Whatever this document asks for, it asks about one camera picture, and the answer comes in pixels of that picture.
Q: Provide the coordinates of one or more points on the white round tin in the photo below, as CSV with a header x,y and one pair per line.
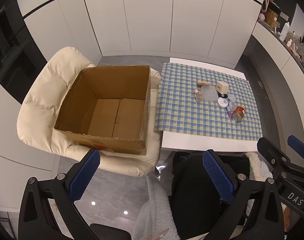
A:
x,y
223,102

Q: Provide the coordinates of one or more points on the person's black pants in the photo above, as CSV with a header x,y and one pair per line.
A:
x,y
191,192

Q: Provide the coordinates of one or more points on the black round compact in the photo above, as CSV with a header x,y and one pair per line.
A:
x,y
223,96

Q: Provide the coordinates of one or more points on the small clear pink-capped bottle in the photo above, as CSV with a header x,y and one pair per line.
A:
x,y
198,95

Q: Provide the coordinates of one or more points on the brown paper box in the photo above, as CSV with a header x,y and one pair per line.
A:
x,y
271,17

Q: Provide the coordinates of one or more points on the red metal can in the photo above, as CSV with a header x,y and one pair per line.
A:
x,y
238,114

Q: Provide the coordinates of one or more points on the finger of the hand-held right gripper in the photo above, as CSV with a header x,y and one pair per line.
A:
x,y
269,150
298,146

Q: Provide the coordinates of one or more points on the translucent plastic pouch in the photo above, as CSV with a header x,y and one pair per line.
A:
x,y
208,93

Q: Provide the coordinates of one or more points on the white fleece garment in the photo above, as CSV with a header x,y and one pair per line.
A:
x,y
154,210

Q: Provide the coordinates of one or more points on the pink plush toy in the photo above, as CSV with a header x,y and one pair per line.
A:
x,y
261,17

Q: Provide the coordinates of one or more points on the cream padded chair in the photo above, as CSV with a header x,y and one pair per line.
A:
x,y
47,80

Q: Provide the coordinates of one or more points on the purple lip balm tube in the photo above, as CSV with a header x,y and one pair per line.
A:
x,y
228,111

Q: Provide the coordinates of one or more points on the brown cardboard box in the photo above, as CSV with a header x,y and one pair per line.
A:
x,y
109,115

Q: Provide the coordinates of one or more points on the dark glass cabinet door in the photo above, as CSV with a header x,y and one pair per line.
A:
x,y
9,42

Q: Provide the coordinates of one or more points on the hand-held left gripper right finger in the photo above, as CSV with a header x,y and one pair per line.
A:
x,y
218,177

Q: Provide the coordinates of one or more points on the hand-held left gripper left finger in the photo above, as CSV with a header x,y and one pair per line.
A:
x,y
84,177

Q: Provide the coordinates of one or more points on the blue yellow checked tablecloth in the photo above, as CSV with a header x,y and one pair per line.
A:
x,y
182,110

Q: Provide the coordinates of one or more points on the cream cube box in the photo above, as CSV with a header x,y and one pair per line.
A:
x,y
222,87

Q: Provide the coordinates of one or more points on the white low table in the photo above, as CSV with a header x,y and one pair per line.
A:
x,y
204,145

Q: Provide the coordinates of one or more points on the white spray bottle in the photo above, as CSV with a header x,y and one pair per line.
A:
x,y
284,31

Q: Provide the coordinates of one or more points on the small white bottle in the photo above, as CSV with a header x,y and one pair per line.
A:
x,y
289,43

